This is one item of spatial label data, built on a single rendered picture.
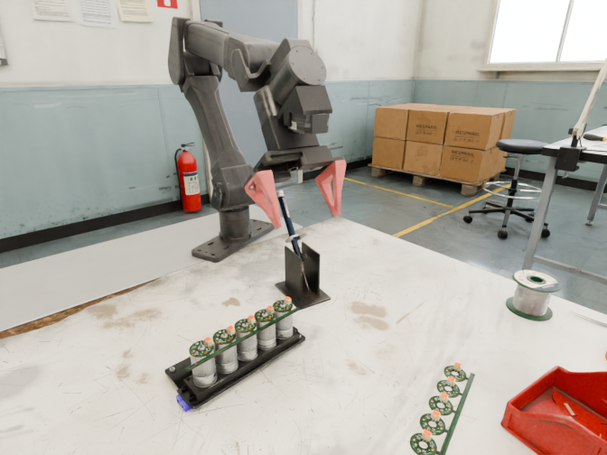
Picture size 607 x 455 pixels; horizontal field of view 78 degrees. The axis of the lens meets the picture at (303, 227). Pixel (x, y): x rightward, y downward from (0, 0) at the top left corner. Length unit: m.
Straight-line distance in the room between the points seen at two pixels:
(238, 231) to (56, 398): 0.41
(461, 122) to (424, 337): 3.32
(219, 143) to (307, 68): 0.29
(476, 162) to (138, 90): 2.86
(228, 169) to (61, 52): 2.36
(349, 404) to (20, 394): 0.36
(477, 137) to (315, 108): 3.31
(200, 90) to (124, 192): 2.41
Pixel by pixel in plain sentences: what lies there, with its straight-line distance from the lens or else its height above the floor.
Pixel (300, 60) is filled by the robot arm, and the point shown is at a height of 1.09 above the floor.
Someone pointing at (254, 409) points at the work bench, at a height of 0.75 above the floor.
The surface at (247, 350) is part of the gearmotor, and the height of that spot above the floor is 0.79.
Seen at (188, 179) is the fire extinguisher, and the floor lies 0.30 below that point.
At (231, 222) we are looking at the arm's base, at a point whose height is 0.80.
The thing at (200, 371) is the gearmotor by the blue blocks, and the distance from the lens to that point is 0.43.
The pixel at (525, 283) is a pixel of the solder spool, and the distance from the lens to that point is 0.63.
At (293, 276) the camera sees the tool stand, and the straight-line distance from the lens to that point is 0.59.
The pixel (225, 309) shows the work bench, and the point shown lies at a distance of 0.59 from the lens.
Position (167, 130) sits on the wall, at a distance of 3.19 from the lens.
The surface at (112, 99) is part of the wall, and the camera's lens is 3.05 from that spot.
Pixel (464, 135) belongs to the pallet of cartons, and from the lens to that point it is 3.77.
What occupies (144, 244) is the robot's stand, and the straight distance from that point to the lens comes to 0.84.
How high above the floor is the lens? 1.08
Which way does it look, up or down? 23 degrees down
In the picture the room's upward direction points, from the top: straight up
